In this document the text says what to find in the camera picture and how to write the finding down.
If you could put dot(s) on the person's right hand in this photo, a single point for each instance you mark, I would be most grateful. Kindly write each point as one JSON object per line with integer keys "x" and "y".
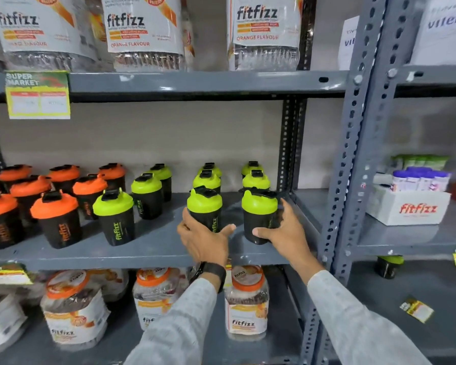
{"x": 290, "y": 239}

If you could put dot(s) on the person's left hand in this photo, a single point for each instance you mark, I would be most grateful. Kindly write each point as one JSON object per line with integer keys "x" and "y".
{"x": 204, "y": 243}

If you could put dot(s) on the person's left thumb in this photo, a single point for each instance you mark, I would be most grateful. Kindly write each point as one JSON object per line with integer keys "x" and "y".
{"x": 225, "y": 229}

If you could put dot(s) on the person's right thumb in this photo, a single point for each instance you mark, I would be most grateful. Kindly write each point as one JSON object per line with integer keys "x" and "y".
{"x": 263, "y": 232}

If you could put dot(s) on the green-lid black shaker bottle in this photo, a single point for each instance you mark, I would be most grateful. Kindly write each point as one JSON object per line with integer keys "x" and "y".
{"x": 204, "y": 203}
{"x": 388, "y": 266}
{"x": 259, "y": 212}

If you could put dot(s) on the person's left forearm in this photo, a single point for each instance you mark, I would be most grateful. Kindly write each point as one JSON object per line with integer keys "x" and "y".
{"x": 174, "y": 326}

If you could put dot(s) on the person's right forearm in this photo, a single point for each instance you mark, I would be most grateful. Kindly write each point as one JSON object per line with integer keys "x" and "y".
{"x": 361, "y": 326}

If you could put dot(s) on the black wristwatch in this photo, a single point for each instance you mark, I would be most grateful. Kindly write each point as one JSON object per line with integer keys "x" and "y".
{"x": 214, "y": 270}

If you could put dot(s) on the orange-lid clear plastic jar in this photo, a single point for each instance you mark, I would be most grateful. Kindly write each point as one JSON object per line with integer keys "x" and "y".
{"x": 154, "y": 296}
{"x": 74, "y": 311}
{"x": 246, "y": 304}
{"x": 112, "y": 281}
{"x": 0, "y": 323}

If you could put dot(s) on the rows of green-lid shakers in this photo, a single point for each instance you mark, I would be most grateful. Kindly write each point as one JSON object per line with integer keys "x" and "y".
{"x": 114, "y": 224}

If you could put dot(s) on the white carton red print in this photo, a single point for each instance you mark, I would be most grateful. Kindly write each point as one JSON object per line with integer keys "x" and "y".
{"x": 408, "y": 209}

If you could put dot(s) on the grey metal shelving rack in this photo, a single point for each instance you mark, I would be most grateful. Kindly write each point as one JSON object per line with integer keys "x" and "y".
{"x": 197, "y": 82}
{"x": 433, "y": 77}

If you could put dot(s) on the group of purple-cap small bottles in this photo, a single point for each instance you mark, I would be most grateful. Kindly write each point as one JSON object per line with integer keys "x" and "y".
{"x": 420, "y": 179}

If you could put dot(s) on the rows of orange-lid shakers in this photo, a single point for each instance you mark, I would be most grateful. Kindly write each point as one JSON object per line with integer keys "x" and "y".
{"x": 57, "y": 228}

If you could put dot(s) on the green packets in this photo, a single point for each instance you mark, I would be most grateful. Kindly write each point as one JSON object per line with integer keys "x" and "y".
{"x": 421, "y": 161}

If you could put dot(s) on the large clear jar white label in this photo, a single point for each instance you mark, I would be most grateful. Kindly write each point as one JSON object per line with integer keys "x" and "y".
{"x": 188, "y": 39}
{"x": 97, "y": 30}
{"x": 136, "y": 34}
{"x": 34, "y": 34}
{"x": 264, "y": 34}

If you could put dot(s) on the large white box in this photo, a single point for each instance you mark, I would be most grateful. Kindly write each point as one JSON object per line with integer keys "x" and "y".
{"x": 442, "y": 30}

